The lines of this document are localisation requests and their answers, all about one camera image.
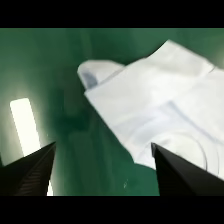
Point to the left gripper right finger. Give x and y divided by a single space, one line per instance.
180 176

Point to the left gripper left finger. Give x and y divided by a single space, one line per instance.
30 173

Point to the white T-shirt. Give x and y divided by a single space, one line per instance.
160 100

